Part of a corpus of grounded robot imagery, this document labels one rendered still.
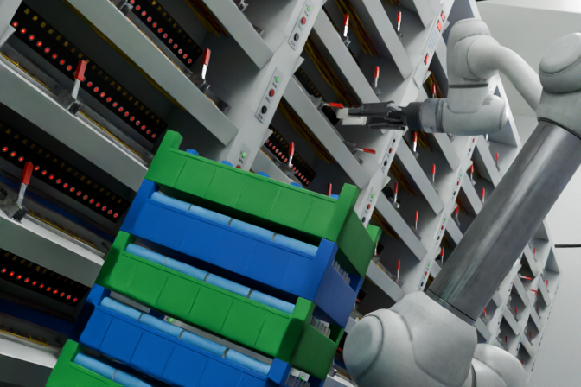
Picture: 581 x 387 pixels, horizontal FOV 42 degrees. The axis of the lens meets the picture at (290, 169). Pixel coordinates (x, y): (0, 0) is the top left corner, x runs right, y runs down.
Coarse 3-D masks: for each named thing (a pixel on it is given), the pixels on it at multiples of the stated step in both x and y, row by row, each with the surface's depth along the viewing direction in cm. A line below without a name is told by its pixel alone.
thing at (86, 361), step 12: (84, 360) 100; (96, 360) 100; (108, 360) 108; (96, 372) 99; (108, 372) 98; (120, 372) 98; (132, 372) 104; (132, 384) 97; (144, 384) 96; (156, 384) 101; (168, 384) 110
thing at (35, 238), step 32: (0, 128) 127; (0, 160) 130; (32, 160) 136; (0, 192) 119; (32, 192) 135; (64, 192) 145; (96, 192) 151; (0, 224) 113; (32, 224) 122; (64, 224) 132; (96, 224) 151; (32, 256) 120; (64, 256) 125; (96, 256) 136
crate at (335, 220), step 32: (160, 160) 107; (192, 160) 106; (192, 192) 104; (224, 192) 103; (256, 192) 101; (288, 192) 100; (352, 192) 98; (256, 224) 106; (288, 224) 98; (320, 224) 97; (352, 224) 100; (352, 256) 104
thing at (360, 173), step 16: (288, 96) 175; (304, 96) 180; (288, 112) 203; (304, 112) 183; (304, 128) 219; (320, 128) 191; (320, 144) 216; (336, 144) 200; (336, 160) 204; (352, 160) 210; (368, 160) 225; (352, 176) 214; (368, 176) 221
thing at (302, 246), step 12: (156, 192) 107; (168, 204) 105; (180, 204) 105; (192, 204) 105; (204, 216) 103; (216, 216) 102; (240, 228) 101; (252, 228) 100; (276, 240) 99; (288, 240) 98; (312, 252) 97; (336, 264) 102
